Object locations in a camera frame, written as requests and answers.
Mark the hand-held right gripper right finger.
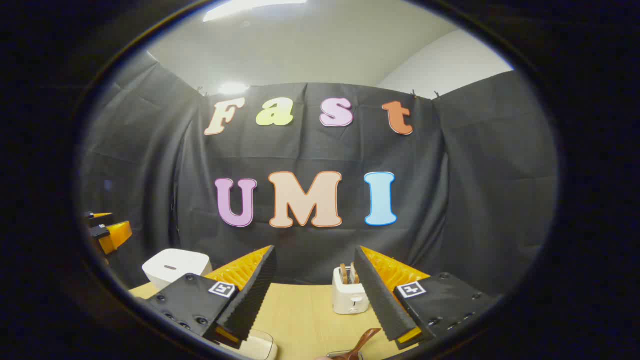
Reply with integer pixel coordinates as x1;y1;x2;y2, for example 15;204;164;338
353;245;502;351

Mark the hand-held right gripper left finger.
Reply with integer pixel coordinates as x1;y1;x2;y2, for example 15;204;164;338
145;245;278;350

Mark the brown wooden spoon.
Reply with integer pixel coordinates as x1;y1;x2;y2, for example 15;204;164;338
332;328;382;360

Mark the white rice cooker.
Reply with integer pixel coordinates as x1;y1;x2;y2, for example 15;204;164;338
142;248;213;291

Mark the clear plastic rice box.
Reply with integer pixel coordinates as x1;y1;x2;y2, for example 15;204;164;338
235;329;279;360

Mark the white toaster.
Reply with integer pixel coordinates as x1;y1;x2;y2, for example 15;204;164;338
332;266;371;315

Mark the black backdrop cloth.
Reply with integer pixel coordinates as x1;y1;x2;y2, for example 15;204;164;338
80;52;558;296

